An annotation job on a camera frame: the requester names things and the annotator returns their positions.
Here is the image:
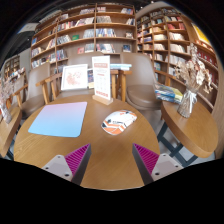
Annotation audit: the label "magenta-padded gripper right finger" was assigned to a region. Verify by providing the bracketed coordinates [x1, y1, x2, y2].
[132, 143, 184, 185]

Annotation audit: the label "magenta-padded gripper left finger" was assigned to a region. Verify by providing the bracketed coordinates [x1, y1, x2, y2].
[42, 143, 92, 186]

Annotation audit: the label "white orange patterned computer mouse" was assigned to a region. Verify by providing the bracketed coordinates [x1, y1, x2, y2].
[101, 109, 138, 136]

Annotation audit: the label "pink blue gradient mouse pad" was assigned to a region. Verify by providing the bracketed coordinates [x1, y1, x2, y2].
[27, 101, 88, 138]

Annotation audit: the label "round wooden side table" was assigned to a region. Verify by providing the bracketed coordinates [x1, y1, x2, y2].
[0, 105, 23, 158]
[156, 99, 219, 168]

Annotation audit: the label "stack of colourful books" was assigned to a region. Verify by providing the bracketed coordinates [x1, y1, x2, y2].
[154, 83, 184, 104]

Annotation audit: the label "brown chair with wooden arms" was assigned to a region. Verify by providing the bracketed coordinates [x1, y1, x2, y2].
[35, 51, 128, 104]
[119, 52, 164, 112]
[13, 63, 51, 118]

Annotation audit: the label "white framed floral picture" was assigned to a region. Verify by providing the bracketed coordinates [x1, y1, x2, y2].
[60, 63, 89, 92]

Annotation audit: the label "dark blue book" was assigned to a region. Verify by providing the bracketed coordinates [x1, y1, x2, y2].
[87, 68, 95, 89]

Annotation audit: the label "white sign on wooden base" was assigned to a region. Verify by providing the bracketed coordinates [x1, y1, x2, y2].
[91, 55, 114, 106]

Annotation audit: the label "dried flowers in glass vase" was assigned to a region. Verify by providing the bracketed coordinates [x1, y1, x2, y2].
[0, 68, 26, 124]

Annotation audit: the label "light blue book stack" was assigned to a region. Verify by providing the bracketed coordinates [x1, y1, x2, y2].
[109, 63, 133, 72]

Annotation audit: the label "small distant bookshelf unit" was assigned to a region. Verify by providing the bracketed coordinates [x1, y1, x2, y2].
[3, 54, 21, 81]

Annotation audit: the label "curved wooden bookshelf unit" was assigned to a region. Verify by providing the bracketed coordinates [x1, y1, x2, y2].
[135, 8, 221, 111]

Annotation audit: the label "wide wooden bookshelf unit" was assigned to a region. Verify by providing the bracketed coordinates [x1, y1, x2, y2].
[30, 3, 138, 75]

